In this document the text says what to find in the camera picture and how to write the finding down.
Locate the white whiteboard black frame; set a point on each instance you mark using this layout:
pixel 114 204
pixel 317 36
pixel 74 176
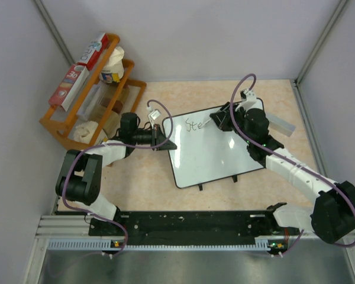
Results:
pixel 204 153

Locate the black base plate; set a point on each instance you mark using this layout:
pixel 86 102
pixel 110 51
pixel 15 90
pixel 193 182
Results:
pixel 189 227

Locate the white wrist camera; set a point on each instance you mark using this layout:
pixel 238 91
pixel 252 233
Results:
pixel 153 114
pixel 248 100

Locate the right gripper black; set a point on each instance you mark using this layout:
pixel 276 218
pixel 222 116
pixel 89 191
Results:
pixel 222 119

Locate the red white foil box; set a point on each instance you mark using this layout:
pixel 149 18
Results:
pixel 93 51

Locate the red white wrap box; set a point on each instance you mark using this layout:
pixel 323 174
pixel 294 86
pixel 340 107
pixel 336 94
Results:
pixel 69 87

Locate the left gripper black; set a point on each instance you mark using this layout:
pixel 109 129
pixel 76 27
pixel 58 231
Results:
pixel 157 136

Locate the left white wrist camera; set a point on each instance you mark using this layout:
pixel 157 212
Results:
pixel 153 114

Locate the orange wooden rack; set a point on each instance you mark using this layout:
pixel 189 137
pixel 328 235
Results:
pixel 61 124

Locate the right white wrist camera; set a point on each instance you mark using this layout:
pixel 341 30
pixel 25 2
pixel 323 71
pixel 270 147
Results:
pixel 248 100

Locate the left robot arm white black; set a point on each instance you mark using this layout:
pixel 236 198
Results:
pixel 79 180

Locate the clear box of brown items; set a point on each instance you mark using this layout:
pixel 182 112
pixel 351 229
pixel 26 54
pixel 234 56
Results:
pixel 96 103

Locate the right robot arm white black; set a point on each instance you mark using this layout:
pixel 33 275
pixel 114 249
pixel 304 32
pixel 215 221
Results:
pixel 331 215

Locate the grey whiteboard eraser block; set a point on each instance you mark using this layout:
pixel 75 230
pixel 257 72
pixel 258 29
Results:
pixel 280 125

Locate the grey slotted cable duct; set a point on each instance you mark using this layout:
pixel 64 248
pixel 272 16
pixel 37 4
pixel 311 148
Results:
pixel 69 244

